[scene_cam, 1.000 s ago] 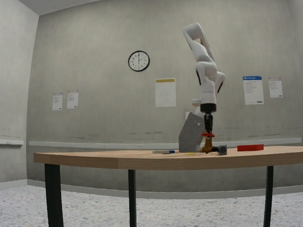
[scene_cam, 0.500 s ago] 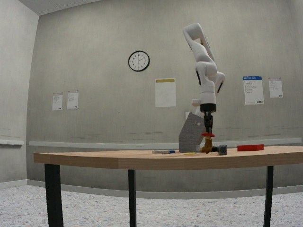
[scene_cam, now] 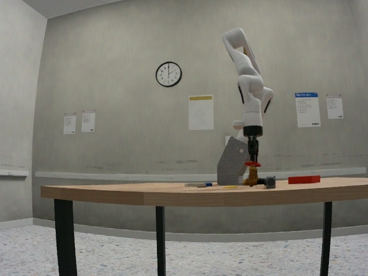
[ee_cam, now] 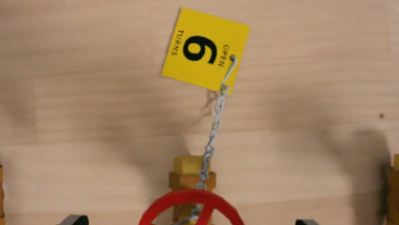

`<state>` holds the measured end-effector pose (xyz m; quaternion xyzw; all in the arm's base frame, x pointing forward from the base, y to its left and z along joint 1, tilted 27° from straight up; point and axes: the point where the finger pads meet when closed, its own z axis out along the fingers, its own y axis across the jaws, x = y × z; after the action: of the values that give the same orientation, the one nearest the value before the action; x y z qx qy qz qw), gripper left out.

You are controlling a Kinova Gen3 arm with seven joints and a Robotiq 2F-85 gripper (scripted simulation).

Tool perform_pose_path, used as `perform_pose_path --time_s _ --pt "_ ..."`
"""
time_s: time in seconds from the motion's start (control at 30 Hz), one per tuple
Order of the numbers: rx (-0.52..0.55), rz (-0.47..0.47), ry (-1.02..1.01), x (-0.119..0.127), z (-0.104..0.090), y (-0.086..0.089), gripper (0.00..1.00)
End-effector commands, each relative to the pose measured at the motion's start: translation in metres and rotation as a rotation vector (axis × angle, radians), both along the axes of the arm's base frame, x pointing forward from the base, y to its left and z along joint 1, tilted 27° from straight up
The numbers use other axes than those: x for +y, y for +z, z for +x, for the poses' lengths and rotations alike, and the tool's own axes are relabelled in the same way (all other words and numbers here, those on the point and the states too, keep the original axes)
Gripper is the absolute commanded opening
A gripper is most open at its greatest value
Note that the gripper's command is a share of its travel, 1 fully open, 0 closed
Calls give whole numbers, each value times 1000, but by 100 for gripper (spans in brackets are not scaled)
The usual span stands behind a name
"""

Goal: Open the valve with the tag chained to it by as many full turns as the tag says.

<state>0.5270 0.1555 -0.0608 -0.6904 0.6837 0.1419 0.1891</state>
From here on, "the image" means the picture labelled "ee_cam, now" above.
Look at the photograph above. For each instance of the black pipe manifold with grey fittings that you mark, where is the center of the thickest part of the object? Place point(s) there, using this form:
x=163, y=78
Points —
x=186, y=176

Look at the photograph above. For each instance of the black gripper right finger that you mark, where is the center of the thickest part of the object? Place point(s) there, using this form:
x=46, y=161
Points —
x=306, y=222

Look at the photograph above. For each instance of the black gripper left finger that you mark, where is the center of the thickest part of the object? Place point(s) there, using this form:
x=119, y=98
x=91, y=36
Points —
x=75, y=220

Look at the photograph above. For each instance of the yellow tag with silver chain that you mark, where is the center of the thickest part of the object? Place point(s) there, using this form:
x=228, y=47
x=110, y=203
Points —
x=200, y=53

